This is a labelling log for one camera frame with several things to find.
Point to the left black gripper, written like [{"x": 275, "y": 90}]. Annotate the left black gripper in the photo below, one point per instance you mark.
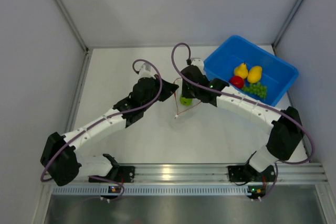
[{"x": 168, "y": 89}]

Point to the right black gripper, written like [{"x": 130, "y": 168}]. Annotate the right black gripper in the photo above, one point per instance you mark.
[{"x": 185, "y": 93}]

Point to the green fake lime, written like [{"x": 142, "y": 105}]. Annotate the green fake lime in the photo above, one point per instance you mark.
[{"x": 186, "y": 101}]

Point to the clear zip top bag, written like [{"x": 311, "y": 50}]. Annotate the clear zip top bag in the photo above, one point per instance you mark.
[{"x": 183, "y": 117}]

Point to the red fake apple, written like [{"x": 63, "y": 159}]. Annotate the red fake apple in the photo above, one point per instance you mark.
[{"x": 237, "y": 81}]

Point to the yellow fake pepper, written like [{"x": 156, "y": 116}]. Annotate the yellow fake pepper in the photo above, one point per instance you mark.
[{"x": 241, "y": 71}]

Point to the green fake lettuce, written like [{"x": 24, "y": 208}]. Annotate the green fake lettuce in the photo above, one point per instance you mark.
[{"x": 256, "y": 89}]

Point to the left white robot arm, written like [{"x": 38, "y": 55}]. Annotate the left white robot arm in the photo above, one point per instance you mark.
[{"x": 61, "y": 158}]

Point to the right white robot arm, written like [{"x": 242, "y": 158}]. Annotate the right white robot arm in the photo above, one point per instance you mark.
[{"x": 282, "y": 126}]

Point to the blue plastic bin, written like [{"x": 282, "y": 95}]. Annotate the blue plastic bin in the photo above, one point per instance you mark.
[{"x": 276, "y": 75}]

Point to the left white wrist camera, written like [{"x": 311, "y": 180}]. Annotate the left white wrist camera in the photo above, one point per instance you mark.
[{"x": 145, "y": 71}]

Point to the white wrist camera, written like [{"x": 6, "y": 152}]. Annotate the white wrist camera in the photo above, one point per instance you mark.
[
  {"x": 196, "y": 62},
  {"x": 145, "y": 71}
]

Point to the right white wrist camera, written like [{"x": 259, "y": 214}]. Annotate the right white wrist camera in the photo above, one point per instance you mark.
[{"x": 196, "y": 62}]

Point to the aluminium mounting rail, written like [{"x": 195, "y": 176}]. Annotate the aluminium mounting rail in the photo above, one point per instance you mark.
[{"x": 308, "y": 173}]

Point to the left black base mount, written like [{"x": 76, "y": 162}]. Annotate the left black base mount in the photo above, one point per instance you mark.
[{"x": 121, "y": 174}]

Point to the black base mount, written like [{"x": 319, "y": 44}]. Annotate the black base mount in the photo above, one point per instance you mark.
[
  {"x": 237, "y": 174},
  {"x": 121, "y": 174}
]

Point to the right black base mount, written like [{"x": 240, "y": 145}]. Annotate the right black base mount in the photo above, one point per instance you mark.
[{"x": 237, "y": 174}]

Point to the slotted cable duct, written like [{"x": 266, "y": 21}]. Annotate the slotted cable duct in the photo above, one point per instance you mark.
[{"x": 154, "y": 190}]

